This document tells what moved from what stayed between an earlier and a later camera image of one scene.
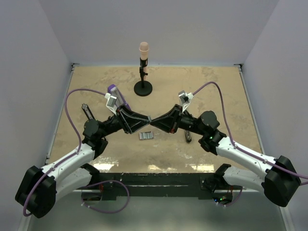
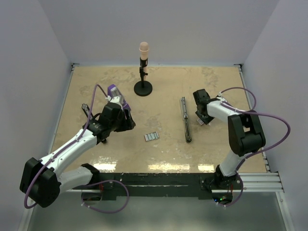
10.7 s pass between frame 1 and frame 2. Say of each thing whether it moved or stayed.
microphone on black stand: stayed
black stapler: stayed
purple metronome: stayed
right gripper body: moved
